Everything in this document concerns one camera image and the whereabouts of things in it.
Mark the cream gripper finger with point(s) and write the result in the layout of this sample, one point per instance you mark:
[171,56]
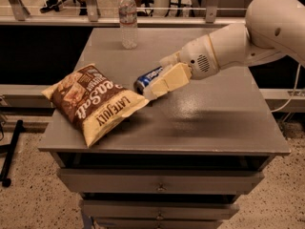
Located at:
[170,60]
[170,79]

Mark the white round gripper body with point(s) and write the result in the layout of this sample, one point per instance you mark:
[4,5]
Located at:
[197,60]

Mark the blue pepsi can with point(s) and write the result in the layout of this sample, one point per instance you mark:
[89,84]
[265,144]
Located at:
[145,79]

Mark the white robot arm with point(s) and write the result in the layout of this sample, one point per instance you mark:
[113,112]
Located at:
[272,29]

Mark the clear plastic water bottle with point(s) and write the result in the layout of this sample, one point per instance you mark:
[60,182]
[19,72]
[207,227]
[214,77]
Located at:
[128,23]

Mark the grey drawer cabinet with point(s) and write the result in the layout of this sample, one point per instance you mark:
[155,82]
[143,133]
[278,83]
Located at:
[220,123]

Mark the brown yellow chip bag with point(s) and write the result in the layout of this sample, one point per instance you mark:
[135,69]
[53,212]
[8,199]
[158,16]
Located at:
[92,102]

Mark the black shoe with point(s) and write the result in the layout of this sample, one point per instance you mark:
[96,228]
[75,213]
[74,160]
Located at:
[49,6]

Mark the top grey drawer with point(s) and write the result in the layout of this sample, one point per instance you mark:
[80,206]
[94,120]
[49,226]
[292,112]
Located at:
[160,181]

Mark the grey drawer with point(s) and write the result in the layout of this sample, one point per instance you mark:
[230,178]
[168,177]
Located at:
[160,181]
[157,210]

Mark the metal railing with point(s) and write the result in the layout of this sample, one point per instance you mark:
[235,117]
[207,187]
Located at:
[160,13]

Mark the black stand leg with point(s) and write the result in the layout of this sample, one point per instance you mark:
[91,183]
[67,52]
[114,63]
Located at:
[8,150]

